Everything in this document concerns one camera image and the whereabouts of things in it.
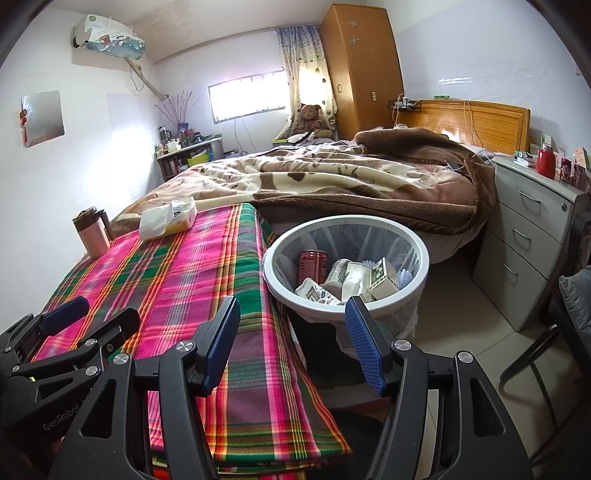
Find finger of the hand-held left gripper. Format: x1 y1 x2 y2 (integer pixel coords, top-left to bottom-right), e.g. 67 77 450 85
9 296 90 352
14 307 140 379

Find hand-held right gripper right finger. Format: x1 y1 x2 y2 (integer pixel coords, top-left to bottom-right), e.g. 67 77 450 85
345 296 536 480

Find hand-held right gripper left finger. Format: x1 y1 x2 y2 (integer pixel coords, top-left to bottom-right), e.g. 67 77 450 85
48 296 242 480

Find paper wrapper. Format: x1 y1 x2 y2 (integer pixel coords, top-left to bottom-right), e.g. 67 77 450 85
328 258 370 298

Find dark red drink can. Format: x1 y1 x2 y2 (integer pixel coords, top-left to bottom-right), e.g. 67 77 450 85
299 250 329 284

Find pink green plaid cloth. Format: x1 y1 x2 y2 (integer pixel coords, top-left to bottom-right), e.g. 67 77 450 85
32 203 354 480

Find pink thermos mug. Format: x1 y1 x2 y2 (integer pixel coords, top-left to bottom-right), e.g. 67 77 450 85
71 208 116 258

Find white tissue pack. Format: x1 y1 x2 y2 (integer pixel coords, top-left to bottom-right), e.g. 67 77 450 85
139 196 198 241

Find brown beige blanket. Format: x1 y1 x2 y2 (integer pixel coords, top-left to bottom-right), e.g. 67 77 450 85
111 128 497 236

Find cluttered side table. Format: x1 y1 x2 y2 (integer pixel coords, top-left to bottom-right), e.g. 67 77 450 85
156 138 227 181

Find grey drawer cabinet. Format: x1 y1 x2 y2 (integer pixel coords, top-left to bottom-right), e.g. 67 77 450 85
472 154 591 333

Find row of bottles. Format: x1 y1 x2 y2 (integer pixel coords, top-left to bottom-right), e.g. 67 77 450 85
156 126 218 155

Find black metal chair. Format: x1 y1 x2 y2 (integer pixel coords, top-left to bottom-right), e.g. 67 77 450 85
501 265 591 480

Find dried flower branches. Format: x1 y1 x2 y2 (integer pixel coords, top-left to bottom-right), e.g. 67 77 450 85
154 90 204 132

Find brown teddy bear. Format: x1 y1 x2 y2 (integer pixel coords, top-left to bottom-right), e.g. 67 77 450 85
290 104 334 139

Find window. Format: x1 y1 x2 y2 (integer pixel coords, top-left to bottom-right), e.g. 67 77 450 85
208 68 289 124

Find air conditioner pipe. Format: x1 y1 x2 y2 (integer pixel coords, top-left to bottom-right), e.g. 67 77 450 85
127 58 169 99

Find wooden bed headboard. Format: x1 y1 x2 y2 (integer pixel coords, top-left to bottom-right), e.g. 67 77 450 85
397 99 532 155

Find red bottle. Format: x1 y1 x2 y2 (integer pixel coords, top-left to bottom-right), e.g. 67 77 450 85
536 143 557 180

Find wooden wardrobe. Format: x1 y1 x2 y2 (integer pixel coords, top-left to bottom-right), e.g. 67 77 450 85
320 4 406 139

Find pink card box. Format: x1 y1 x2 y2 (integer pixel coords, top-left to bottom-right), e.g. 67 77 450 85
573 147 591 188

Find patterned curtain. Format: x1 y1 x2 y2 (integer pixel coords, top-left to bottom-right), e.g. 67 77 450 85
277 25 339 125

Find silver wall mirror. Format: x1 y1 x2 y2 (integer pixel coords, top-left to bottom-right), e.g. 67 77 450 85
21 91 64 147

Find wall shelf with power strip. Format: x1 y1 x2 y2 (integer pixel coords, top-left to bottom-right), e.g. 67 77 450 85
387 95 423 112

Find covered wall air conditioner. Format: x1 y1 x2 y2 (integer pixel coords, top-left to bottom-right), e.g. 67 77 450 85
71 15 146 61

